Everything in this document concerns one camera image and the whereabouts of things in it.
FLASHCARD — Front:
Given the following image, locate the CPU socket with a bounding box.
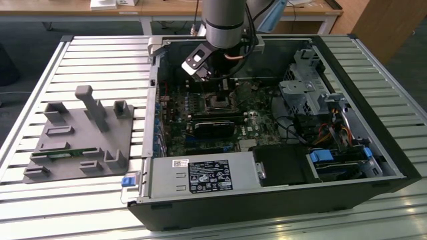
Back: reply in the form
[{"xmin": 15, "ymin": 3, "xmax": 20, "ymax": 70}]
[{"xmin": 203, "ymin": 92, "xmax": 240, "ymax": 112}]

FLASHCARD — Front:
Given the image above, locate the black RAM slot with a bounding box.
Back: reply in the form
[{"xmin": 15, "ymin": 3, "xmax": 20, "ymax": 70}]
[
  {"xmin": 191, "ymin": 116, "xmax": 244, "ymax": 123},
  {"xmin": 189, "ymin": 112, "xmax": 243, "ymax": 119}
]

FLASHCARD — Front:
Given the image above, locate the green motherboard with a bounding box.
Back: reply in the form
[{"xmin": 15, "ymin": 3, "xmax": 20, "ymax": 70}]
[{"xmin": 156, "ymin": 79, "xmax": 288, "ymax": 157}]

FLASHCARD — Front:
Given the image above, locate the black graphics card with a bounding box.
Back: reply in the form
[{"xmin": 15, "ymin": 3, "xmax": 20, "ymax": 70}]
[{"xmin": 191, "ymin": 119, "xmax": 236, "ymax": 138}]

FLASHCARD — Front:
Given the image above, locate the pale blue teach pendant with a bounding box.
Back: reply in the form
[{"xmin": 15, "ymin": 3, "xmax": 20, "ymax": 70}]
[{"xmin": 256, "ymin": 0, "xmax": 288, "ymax": 34}]

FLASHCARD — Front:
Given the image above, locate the perforated metal drive cage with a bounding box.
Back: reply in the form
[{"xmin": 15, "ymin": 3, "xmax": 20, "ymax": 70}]
[{"xmin": 276, "ymin": 48, "xmax": 351, "ymax": 117}]

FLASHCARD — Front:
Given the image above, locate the silver chipset heatsink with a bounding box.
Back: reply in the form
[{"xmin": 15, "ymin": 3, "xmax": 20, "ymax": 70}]
[{"xmin": 237, "ymin": 139, "xmax": 260, "ymax": 152}]

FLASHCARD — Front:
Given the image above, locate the silver power supply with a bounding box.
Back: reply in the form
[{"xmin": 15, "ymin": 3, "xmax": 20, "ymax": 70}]
[{"xmin": 148, "ymin": 151, "xmax": 261, "ymax": 198}]

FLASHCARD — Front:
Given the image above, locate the blue disk carrier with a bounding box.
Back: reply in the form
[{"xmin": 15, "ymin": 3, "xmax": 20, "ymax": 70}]
[{"xmin": 307, "ymin": 147, "xmax": 367, "ymax": 181}]

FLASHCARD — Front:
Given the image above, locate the wooden cabinet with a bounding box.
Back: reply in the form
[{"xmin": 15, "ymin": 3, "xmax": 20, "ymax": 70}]
[{"xmin": 329, "ymin": 0, "xmax": 427, "ymax": 66}]

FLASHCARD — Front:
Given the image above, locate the wooden desk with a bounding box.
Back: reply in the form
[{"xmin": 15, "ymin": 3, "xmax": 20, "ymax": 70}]
[{"xmin": 0, "ymin": 0, "xmax": 344, "ymax": 36}]

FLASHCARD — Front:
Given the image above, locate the blue case latch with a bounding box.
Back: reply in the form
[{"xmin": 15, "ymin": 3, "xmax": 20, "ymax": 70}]
[{"xmin": 120, "ymin": 174, "xmax": 140, "ymax": 188}]

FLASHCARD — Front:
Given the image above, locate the grey parts rack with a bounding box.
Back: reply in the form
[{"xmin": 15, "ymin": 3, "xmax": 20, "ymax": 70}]
[{"xmin": 21, "ymin": 84, "xmax": 136, "ymax": 185}]

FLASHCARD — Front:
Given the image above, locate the green RAM stick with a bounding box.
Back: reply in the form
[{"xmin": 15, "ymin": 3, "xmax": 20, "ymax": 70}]
[{"xmin": 41, "ymin": 147, "xmax": 100, "ymax": 161}]

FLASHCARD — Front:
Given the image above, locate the black PC case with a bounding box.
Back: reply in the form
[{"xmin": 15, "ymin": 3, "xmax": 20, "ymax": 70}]
[{"xmin": 125, "ymin": 34, "xmax": 422, "ymax": 232}]

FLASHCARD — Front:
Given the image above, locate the dark wrist camera box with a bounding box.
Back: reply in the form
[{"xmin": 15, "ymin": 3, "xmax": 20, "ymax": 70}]
[{"xmin": 192, "ymin": 68, "xmax": 213, "ymax": 83}]

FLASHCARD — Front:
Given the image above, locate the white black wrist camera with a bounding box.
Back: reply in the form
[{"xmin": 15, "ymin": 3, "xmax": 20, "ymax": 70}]
[{"xmin": 180, "ymin": 42, "xmax": 215, "ymax": 76}]

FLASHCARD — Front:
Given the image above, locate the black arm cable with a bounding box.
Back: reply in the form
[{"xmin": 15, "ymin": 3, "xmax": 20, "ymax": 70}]
[{"xmin": 229, "ymin": 0, "xmax": 268, "ymax": 78}]

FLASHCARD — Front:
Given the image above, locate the yellow orange wire bundle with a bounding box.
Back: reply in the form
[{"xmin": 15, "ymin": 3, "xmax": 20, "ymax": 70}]
[{"xmin": 312, "ymin": 122, "xmax": 355, "ymax": 147}]

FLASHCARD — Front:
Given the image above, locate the black plastic duct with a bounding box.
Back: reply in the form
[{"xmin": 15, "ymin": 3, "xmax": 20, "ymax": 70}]
[{"xmin": 251, "ymin": 144, "xmax": 317, "ymax": 188}]

